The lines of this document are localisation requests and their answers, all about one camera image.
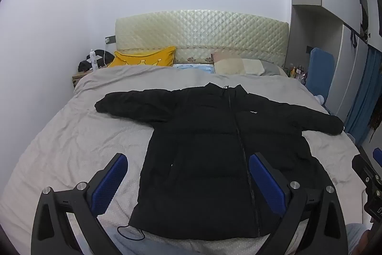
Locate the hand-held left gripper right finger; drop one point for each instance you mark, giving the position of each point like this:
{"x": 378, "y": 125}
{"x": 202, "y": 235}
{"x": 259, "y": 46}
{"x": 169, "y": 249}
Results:
{"x": 265, "y": 183}

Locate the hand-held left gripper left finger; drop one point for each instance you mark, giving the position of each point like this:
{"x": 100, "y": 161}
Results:
{"x": 110, "y": 183}

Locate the black puffer jacket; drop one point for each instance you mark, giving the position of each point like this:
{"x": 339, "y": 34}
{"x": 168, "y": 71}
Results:
{"x": 203, "y": 153}

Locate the person's leg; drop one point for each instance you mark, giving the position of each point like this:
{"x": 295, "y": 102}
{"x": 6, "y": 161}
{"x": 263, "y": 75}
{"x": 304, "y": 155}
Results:
{"x": 356, "y": 240}

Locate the bed with grey sheet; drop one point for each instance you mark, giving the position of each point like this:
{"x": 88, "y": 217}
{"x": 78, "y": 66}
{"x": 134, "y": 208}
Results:
{"x": 74, "y": 138}

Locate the blue curtain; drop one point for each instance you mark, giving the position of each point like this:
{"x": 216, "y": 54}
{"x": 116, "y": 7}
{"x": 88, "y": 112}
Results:
{"x": 364, "y": 93}

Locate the wooden nightstand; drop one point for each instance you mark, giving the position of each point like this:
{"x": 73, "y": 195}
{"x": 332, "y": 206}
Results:
{"x": 76, "y": 80}

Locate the group of small bottles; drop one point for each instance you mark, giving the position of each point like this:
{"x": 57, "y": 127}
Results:
{"x": 297, "y": 72}

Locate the grey pillow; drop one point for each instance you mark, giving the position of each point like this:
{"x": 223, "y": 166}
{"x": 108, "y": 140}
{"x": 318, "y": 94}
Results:
{"x": 273, "y": 68}

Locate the blue padded chair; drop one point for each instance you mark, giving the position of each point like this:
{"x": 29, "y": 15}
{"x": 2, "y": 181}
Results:
{"x": 319, "y": 75}

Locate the black bag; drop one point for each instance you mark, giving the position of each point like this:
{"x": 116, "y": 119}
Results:
{"x": 85, "y": 65}

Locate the beige pillow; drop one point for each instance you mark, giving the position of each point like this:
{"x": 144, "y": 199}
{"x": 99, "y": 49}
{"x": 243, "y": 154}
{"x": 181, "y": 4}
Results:
{"x": 232, "y": 65}

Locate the white bottle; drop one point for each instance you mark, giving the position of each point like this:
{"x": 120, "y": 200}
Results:
{"x": 93, "y": 59}

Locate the yellow pillow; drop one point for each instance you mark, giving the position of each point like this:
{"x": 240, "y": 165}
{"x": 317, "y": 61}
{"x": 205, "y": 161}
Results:
{"x": 143, "y": 59}

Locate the light blue bed sheet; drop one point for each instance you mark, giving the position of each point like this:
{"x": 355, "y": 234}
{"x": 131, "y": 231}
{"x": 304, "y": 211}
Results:
{"x": 191, "y": 67}

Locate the cream quilted headboard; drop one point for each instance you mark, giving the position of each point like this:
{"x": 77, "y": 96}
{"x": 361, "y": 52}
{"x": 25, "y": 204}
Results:
{"x": 203, "y": 31}

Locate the wall socket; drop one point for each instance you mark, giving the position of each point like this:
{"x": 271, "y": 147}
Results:
{"x": 110, "y": 40}

